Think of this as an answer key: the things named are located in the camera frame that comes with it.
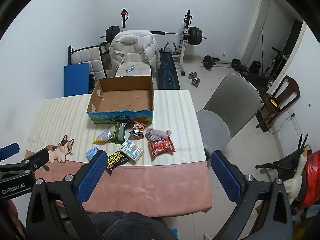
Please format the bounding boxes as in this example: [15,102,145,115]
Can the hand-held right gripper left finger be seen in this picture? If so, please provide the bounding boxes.
[25,150,108,240]

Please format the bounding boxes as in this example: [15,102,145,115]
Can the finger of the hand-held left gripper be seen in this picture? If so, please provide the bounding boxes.
[0,143,20,162]
[15,149,51,172]

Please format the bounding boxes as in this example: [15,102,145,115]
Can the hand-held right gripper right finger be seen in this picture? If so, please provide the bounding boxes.
[211,150,293,240]

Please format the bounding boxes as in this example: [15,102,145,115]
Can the light blue tissue packet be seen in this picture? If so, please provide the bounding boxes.
[86,147,100,160]

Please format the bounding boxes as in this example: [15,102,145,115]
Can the black shoe wipes packet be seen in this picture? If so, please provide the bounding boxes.
[105,151,129,176]

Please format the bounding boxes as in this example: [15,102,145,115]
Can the silver scrubber packet yellow ends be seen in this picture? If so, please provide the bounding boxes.
[93,127,116,145]

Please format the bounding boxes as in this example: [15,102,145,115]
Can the yellow and blue tissue box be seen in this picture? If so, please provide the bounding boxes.
[120,139,144,162]

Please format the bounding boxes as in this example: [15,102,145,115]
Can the green packet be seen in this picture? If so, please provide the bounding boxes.
[110,123,128,144]

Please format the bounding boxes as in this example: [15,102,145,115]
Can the red and black snack packet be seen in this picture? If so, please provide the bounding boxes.
[129,120,146,139]

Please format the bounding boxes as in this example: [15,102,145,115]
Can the purple cloth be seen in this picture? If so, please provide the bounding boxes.
[146,127,172,142]

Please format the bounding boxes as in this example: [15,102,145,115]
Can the cardboard box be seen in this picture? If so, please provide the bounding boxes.
[87,76,154,125]

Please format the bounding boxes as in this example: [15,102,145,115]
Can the dark fleece garment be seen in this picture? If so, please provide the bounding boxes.
[86,211,179,240]

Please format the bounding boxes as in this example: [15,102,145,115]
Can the white goose plush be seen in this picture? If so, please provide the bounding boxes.
[284,149,312,205]

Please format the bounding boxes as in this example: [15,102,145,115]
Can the grey office chair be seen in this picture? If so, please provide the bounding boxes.
[196,74,262,158]

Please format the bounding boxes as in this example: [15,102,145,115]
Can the black router with antennas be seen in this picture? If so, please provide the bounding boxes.
[296,134,312,155]

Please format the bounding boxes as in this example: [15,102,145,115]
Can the red bag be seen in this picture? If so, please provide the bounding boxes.
[299,150,320,208]

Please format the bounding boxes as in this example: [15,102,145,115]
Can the blue mat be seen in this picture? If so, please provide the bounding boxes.
[64,62,90,97]

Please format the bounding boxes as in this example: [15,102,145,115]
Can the dark wooden chair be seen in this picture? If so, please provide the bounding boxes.
[255,75,301,132]

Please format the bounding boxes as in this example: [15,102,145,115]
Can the beige quilted chair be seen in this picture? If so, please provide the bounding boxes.
[68,45,107,80]

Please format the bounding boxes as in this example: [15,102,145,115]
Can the black speaker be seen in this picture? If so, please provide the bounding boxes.
[249,60,262,74]

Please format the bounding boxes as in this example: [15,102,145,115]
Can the black and blue weight bench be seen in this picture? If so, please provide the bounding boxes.
[159,50,180,90]

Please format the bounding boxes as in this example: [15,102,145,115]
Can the small barbell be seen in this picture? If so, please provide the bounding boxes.
[201,55,242,71]

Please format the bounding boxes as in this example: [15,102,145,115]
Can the black metal stand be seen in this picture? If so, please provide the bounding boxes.
[264,47,292,78]

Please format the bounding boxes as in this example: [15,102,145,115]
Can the barbell with black plates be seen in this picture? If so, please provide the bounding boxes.
[99,25,207,46]

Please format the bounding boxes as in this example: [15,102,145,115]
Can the white door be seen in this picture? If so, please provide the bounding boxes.
[260,0,295,68]

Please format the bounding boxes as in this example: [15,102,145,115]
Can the black scooter handlebar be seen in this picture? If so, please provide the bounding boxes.
[255,150,304,178]

